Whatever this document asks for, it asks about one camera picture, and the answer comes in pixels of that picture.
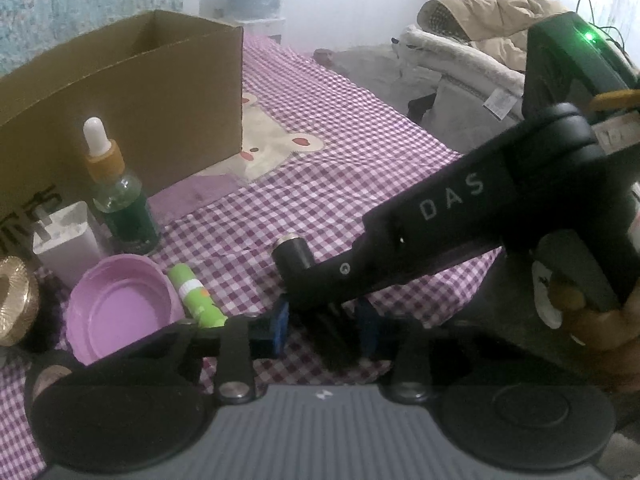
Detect green glass dropper bottle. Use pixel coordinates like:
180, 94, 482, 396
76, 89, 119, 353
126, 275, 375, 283
82, 116, 162, 256

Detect gold metallic roll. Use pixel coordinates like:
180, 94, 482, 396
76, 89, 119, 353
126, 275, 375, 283
0, 255, 41, 347

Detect green lip balm tube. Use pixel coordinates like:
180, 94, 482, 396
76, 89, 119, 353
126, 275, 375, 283
167, 263, 228, 330

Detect pink plastic lid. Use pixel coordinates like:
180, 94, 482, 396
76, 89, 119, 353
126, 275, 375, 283
65, 254, 187, 367

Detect brown cardboard box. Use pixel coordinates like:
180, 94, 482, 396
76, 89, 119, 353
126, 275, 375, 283
0, 10, 245, 256

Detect black cable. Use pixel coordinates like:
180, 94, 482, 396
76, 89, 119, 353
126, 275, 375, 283
575, 0, 630, 53

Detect grey fabric seat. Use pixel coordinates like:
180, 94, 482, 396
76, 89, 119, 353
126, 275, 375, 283
407, 72, 526, 155

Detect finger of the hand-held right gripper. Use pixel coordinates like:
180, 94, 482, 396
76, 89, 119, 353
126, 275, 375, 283
290, 305, 358, 372
271, 234, 368, 312

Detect white water dispenser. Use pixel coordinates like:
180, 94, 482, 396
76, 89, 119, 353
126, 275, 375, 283
199, 0, 287, 43

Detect black tape roll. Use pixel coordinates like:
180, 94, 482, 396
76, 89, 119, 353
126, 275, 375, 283
22, 350, 83, 401

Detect white fleece blanket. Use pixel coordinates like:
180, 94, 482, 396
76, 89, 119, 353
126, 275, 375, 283
392, 24, 527, 123

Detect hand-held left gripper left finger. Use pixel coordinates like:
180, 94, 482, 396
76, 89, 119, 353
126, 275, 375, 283
90, 304, 291, 405

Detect white power adapter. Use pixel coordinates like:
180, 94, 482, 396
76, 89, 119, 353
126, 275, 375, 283
31, 201, 103, 288

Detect beige jacket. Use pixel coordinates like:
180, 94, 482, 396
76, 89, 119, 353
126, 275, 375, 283
416, 0, 571, 72

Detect teal floral cloth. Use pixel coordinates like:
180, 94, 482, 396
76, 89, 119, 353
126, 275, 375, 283
0, 0, 188, 78

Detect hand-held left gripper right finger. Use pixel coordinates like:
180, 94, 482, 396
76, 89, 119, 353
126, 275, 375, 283
356, 301, 481, 405

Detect person's right hand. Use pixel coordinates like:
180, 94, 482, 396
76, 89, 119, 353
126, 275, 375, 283
547, 277, 640, 397

